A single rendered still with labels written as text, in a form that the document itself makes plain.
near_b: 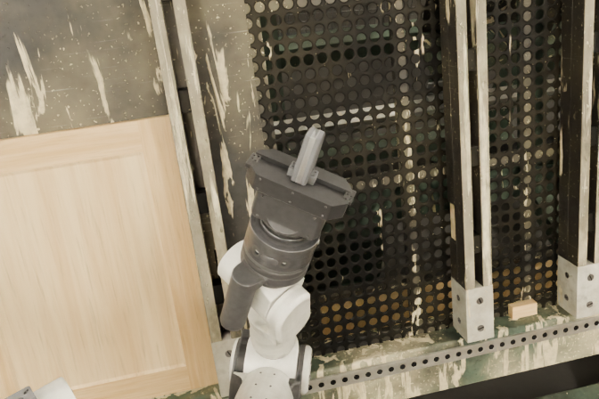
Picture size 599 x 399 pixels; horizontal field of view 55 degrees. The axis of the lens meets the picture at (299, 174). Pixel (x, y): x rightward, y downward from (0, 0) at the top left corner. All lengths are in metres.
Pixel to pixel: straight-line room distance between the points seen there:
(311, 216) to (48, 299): 0.68
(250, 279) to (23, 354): 0.66
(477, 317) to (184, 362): 0.61
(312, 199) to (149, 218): 0.54
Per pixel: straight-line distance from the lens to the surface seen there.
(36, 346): 1.26
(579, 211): 1.32
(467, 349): 1.35
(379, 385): 1.32
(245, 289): 0.71
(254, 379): 0.93
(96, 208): 1.12
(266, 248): 0.67
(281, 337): 0.79
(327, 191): 0.65
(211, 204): 1.05
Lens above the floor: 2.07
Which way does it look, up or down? 48 degrees down
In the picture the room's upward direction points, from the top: straight up
